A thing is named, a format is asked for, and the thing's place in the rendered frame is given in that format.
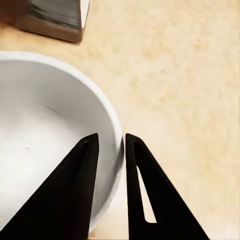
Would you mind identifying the coffee cup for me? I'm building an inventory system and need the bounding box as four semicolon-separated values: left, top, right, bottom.
0;50;125;234

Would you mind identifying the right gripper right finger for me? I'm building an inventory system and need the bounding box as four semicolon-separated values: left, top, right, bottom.
125;133;210;240

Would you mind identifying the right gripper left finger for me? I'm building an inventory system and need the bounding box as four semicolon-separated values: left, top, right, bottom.
0;133;99;240

